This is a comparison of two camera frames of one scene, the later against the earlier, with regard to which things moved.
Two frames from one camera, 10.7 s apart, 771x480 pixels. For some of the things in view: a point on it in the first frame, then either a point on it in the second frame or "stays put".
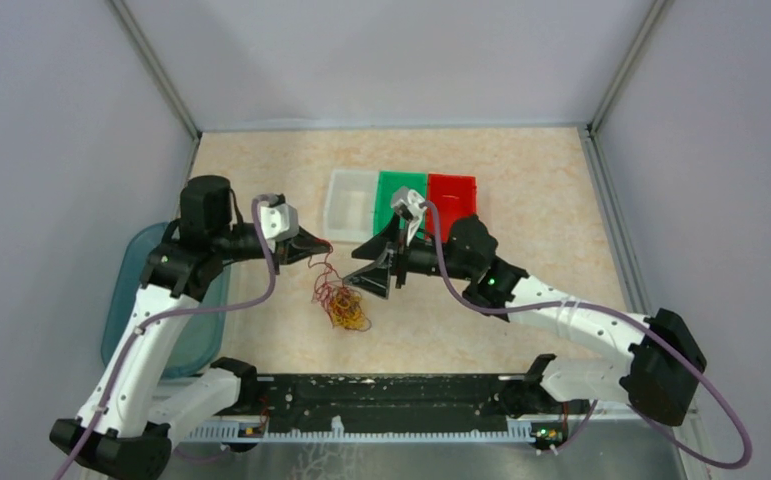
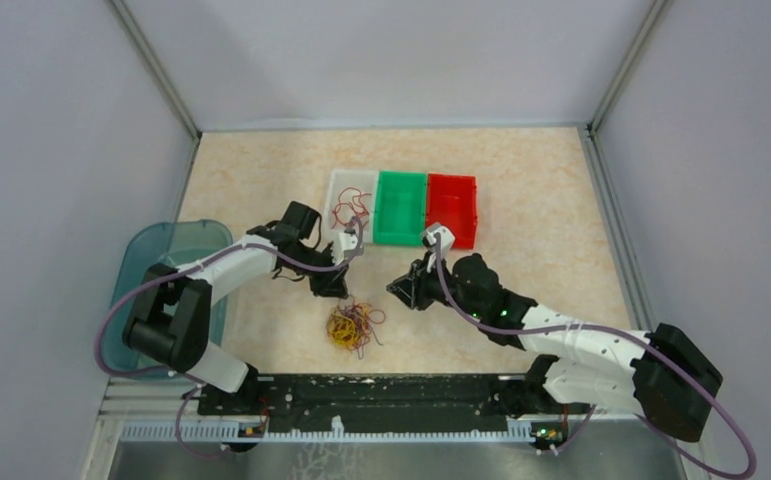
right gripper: (392, 258) → (413, 291)
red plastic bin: (455, 196) stays put
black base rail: (378, 405) stays put
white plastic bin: (349, 202) stays put
